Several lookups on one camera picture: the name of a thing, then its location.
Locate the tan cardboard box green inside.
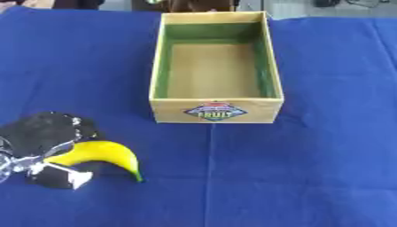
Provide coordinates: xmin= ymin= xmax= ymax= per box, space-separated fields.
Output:
xmin=147 ymin=11 xmax=285 ymax=124

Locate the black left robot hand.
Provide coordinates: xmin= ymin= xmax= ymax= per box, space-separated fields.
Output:
xmin=0 ymin=111 xmax=101 ymax=191

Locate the yellow toy banana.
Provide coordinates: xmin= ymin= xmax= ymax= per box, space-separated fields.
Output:
xmin=42 ymin=140 xmax=146 ymax=183

